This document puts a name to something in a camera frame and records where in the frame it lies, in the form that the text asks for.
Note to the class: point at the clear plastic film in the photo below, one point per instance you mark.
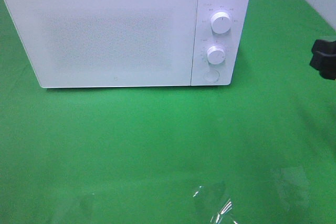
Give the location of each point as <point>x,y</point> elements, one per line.
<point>213,204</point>

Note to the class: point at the white microwave door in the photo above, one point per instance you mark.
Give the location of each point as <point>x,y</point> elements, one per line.
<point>107,43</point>

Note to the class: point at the white microwave knob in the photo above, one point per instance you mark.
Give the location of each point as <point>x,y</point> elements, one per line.
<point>221,22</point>
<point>216,55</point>

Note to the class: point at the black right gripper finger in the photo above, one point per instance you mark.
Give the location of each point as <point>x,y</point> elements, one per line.
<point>323,58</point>

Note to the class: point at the green table cloth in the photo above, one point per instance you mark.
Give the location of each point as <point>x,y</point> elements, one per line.
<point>136,155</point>

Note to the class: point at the round door release button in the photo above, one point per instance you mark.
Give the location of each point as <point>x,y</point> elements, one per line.
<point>211,76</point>

